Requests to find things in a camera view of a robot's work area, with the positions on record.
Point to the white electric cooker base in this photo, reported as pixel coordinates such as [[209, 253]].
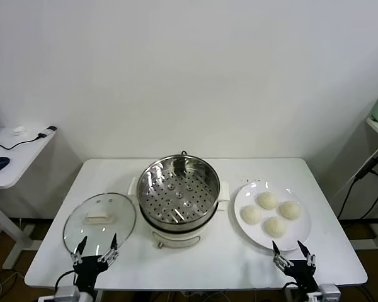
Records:
[[176, 239]]

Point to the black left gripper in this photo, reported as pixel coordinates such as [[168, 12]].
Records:
[[88, 267]]

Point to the white steamed baozi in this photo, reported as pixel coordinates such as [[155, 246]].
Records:
[[290, 210], [274, 226], [267, 200], [251, 214]]

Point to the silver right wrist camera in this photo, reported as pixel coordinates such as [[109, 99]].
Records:
[[330, 291]]

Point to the round glass pot lid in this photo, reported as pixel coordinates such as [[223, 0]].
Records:
[[119, 214]]

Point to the perforated steel steamer basket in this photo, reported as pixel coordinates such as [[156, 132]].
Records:
[[208, 179]]

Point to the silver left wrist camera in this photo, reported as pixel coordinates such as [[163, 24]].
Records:
[[66, 293]]

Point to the white rectangular table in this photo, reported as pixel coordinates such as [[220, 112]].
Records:
[[208, 267]]

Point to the round white plate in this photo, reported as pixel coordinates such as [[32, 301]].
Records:
[[255, 234]]

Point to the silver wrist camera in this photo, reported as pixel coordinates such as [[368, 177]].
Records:
[[66, 293], [330, 291]]

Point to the small black device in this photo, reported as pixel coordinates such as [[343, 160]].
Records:
[[52, 127]]

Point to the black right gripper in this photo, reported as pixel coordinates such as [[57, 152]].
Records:
[[302, 277]]

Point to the small white object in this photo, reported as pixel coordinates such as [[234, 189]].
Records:
[[19, 130]]

